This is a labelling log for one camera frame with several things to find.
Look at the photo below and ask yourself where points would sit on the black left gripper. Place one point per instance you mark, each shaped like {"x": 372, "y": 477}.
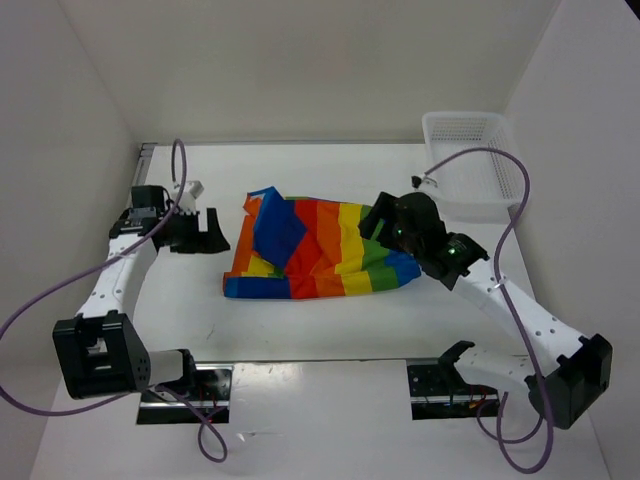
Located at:
{"x": 212, "y": 241}

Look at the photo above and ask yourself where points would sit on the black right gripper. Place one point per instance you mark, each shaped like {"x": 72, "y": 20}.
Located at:
{"x": 383, "y": 207}

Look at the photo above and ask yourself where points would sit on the rainbow striped shorts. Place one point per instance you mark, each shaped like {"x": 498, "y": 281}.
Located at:
{"x": 297, "y": 248}

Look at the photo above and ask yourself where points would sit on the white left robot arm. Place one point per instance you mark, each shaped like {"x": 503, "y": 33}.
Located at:
{"x": 99, "y": 351}

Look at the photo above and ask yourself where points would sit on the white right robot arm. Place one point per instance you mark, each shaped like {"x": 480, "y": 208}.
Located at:
{"x": 565, "y": 371}

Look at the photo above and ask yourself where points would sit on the white plastic basket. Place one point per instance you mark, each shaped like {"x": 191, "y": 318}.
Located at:
{"x": 478, "y": 187}

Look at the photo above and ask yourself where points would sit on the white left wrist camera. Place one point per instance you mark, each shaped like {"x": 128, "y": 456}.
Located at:
{"x": 192, "y": 190}

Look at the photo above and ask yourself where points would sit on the aluminium table edge rail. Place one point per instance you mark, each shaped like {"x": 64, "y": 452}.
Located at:
{"x": 143, "y": 163}

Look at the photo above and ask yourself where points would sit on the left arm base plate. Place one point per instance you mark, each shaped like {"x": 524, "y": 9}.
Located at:
{"x": 210, "y": 395}

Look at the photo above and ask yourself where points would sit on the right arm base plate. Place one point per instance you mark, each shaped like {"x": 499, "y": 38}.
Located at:
{"x": 432, "y": 398}

